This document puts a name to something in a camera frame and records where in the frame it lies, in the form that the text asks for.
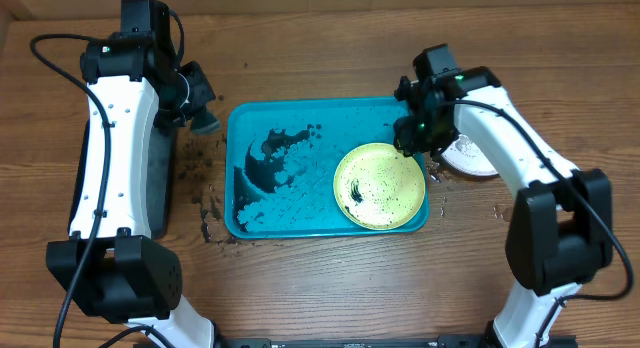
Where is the dark green sponge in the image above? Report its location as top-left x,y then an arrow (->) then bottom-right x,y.
190,108 -> 221,135

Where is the black water tray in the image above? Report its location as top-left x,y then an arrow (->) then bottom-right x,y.
68,122 -> 177,239

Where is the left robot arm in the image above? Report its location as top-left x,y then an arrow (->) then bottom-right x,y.
46,28 -> 220,347

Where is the white speckled plate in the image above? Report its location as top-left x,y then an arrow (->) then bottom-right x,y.
441,134 -> 498,178

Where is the teal plastic tray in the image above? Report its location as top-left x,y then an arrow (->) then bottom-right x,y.
224,97 -> 407,240

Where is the yellow-green rimmed plate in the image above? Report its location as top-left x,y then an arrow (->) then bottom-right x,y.
332,143 -> 427,232

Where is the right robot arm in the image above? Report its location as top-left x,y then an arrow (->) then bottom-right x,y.
394,67 -> 618,347

